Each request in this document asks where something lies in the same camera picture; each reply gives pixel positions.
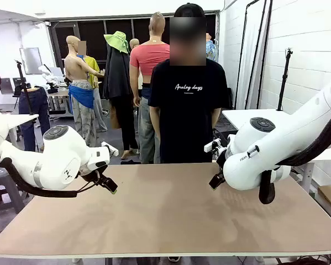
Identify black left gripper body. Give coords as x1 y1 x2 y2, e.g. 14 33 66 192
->
81 166 107 184

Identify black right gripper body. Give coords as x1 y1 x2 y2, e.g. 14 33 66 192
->
216 147 229 176

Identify person's right forearm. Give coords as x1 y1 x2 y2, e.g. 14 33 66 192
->
149 106 162 141

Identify person's left forearm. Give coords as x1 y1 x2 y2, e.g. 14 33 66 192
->
212 107 222 131

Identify person in black T-shirt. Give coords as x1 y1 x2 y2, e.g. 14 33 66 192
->
148 2 230 263

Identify grey wide trousers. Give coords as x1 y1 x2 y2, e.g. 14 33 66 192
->
139 96 162 164

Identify blue waist cloth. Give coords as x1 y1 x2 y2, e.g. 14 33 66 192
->
68 84 96 114

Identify black coat outfit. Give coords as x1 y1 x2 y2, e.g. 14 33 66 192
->
103 45 140 160

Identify black tripod stand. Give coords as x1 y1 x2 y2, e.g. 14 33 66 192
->
276 47 294 112
14 59 35 116

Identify person in yellow shirt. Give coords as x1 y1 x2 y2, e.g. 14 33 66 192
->
78 40 108 133

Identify blue floral shirt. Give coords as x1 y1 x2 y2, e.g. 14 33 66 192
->
206 33 218 63

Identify bare-chested tan mannequin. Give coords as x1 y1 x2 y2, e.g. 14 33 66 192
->
64 35 105 147

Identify white backdrop on black stand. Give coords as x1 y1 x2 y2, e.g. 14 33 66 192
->
235 0 274 110

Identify red crop top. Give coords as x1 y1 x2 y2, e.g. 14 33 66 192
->
129 41 171 77

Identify grey whiteboard panel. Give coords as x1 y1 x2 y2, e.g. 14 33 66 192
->
19 47 43 75

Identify green bucket hat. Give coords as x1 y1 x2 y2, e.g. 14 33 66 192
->
103 30 130 55

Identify tall tan mannequin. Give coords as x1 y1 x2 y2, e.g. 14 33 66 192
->
129 11 171 164

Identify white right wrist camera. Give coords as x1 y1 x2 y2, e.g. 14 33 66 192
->
203 139 221 153

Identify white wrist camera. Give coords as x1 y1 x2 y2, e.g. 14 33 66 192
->
203 139 221 153
101 141 119 157

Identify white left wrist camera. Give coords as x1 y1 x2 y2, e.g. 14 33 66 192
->
101 141 119 157

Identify black left arm cable sleeve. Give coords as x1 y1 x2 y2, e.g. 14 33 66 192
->
0 156 79 198

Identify black arm cable sleeve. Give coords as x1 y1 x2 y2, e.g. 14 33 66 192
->
258 109 331 205
0 156 79 198

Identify black right arm cable sleeve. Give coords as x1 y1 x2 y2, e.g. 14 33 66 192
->
258 109 331 205

